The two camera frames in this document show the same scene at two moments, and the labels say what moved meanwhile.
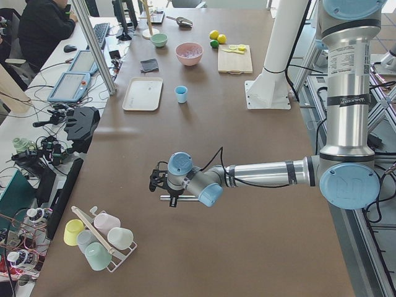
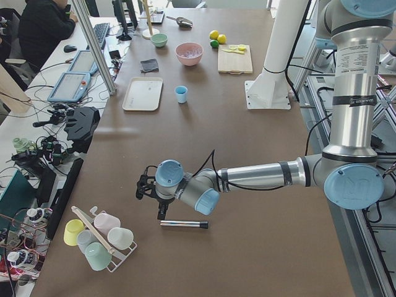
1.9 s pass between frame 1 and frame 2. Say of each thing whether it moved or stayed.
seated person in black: stayed
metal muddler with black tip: moved
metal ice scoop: stayed
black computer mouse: stayed
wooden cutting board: stayed
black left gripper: moved
